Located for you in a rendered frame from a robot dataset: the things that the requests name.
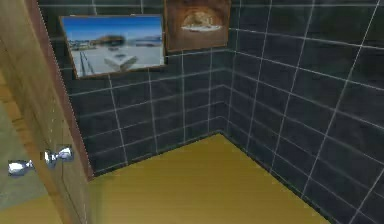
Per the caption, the brown arch framed picture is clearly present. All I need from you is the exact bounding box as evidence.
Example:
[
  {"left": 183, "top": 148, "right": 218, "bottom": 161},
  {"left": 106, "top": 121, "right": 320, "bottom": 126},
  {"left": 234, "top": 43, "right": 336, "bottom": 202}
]
[{"left": 162, "top": 0, "right": 232, "bottom": 54}]

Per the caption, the blue seaside framed picture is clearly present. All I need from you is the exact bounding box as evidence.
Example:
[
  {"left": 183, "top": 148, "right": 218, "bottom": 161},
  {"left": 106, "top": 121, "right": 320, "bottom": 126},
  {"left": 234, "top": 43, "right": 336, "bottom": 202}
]
[{"left": 58, "top": 13, "right": 167, "bottom": 80}]

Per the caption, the silver door knob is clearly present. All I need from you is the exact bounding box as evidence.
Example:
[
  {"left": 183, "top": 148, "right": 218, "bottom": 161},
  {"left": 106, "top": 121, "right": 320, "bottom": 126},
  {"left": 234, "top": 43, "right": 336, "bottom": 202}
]
[
  {"left": 44, "top": 146, "right": 75, "bottom": 169},
  {"left": 7, "top": 159, "right": 35, "bottom": 177}
]

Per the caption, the light wooden room door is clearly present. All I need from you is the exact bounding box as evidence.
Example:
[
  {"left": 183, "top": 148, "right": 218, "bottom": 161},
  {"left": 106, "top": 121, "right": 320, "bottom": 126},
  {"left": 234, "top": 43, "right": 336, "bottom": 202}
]
[{"left": 0, "top": 0, "right": 95, "bottom": 224}]

